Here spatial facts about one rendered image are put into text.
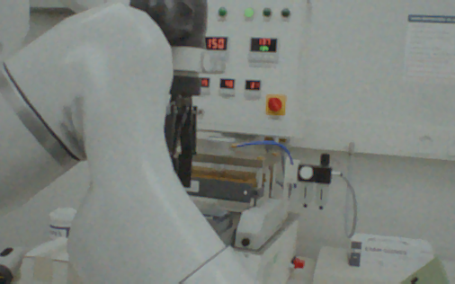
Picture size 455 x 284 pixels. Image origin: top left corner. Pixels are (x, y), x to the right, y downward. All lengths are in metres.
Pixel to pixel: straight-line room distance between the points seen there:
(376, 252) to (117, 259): 1.20
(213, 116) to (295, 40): 0.30
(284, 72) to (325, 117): 0.37
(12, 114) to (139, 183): 0.11
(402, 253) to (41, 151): 1.24
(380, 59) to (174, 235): 1.38
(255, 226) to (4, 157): 0.74
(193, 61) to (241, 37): 0.43
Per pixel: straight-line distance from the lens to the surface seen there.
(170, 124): 0.97
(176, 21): 0.96
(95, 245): 0.40
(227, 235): 1.05
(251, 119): 1.39
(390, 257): 1.54
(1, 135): 0.44
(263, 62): 1.39
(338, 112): 1.70
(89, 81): 0.42
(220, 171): 1.27
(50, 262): 1.30
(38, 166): 0.45
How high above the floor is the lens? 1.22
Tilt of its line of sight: 3 degrees down
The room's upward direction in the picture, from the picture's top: 4 degrees clockwise
